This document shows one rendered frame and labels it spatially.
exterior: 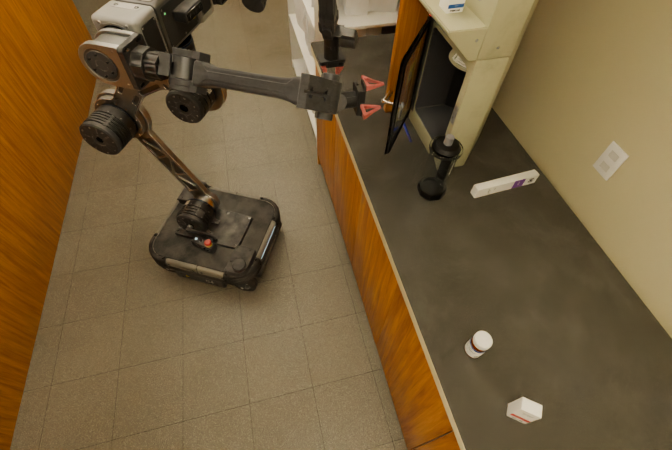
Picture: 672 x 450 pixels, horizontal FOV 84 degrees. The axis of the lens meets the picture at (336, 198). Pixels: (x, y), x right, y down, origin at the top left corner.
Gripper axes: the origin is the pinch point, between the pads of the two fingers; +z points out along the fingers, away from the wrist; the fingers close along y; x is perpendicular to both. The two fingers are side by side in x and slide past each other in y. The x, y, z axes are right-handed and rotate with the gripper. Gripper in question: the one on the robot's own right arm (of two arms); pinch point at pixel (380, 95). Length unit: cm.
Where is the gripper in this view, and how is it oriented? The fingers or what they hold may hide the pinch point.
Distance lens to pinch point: 137.7
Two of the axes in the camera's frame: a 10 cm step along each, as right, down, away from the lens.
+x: -2.3, -7.5, 6.2
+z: 9.7, -1.6, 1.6
